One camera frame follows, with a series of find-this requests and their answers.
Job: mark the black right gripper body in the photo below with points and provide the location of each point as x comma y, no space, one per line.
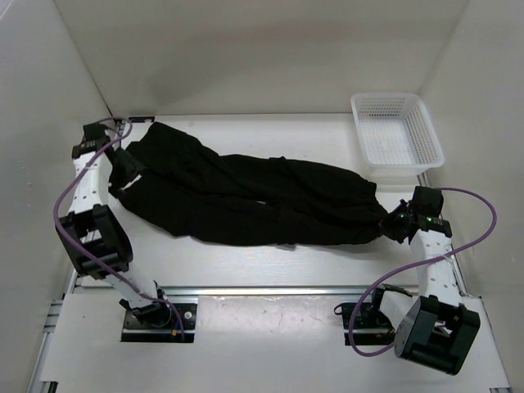
392,224

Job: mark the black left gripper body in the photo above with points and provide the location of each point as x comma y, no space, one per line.
125,170

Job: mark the black trousers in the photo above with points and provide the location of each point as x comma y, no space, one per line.
189,190

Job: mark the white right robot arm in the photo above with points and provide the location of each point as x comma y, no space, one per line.
434,328

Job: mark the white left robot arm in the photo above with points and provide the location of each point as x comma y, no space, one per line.
95,241

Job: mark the black corner label plate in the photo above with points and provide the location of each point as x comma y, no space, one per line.
142,119

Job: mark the white perforated plastic basket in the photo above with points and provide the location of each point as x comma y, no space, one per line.
396,136

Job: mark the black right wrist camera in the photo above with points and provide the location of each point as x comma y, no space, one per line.
427,201

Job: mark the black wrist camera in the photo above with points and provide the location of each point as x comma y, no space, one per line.
94,131
427,201

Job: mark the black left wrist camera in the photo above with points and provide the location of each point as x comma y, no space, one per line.
94,131

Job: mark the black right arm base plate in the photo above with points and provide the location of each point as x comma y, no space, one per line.
371,328

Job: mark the aluminium front frame rail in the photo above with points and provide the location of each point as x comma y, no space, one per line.
265,291

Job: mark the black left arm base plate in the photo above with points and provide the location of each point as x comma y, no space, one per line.
158,323

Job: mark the aluminium left frame rail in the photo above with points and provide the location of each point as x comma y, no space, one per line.
51,275

